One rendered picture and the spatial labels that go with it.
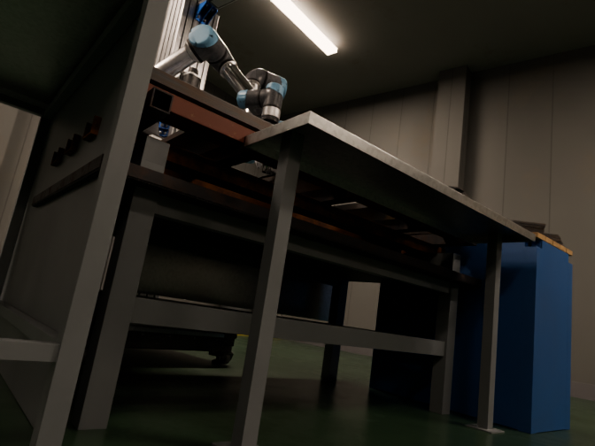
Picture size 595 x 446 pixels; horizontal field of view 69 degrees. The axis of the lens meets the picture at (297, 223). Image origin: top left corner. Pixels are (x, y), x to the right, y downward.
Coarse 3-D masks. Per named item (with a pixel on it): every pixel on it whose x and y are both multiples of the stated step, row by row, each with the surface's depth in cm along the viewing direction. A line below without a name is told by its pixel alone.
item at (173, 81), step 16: (160, 80) 109; (176, 80) 111; (192, 96) 114; (208, 96) 117; (224, 112) 120; (240, 112) 123; (256, 128) 127; (176, 144) 150; (192, 144) 148; (208, 144) 146; (272, 176) 177; (352, 208) 199; (368, 208) 194
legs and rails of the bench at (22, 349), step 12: (0, 96) 178; (24, 108) 184; (36, 108) 187; (0, 348) 70; (12, 348) 71; (24, 348) 72; (36, 348) 73; (48, 348) 74; (24, 360) 72; (36, 360) 73; (48, 360) 74
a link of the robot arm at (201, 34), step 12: (204, 24) 192; (192, 36) 191; (204, 36) 190; (216, 36) 192; (192, 48) 192; (204, 48) 191; (216, 48) 194; (168, 60) 195; (180, 60) 195; (192, 60) 196; (204, 60) 198; (216, 60) 200; (168, 72) 197; (180, 72) 199
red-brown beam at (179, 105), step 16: (176, 96) 111; (176, 112) 111; (192, 112) 114; (208, 112) 117; (192, 128) 119; (208, 128) 117; (224, 128) 120; (240, 128) 123; (224, 144) 127; (256, 160) 136; (272, 160) 134; (304, 176) 145; (384, 208) 168
